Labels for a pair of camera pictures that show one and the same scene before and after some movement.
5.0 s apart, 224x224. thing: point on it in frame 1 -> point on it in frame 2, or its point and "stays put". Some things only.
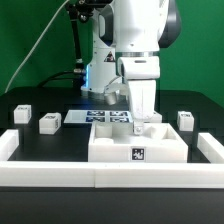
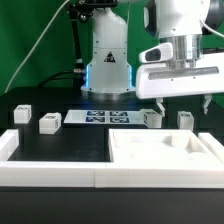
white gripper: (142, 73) -> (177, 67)
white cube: (49, 123) stays put
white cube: (22, 113) stays put
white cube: (185, 121) stays put
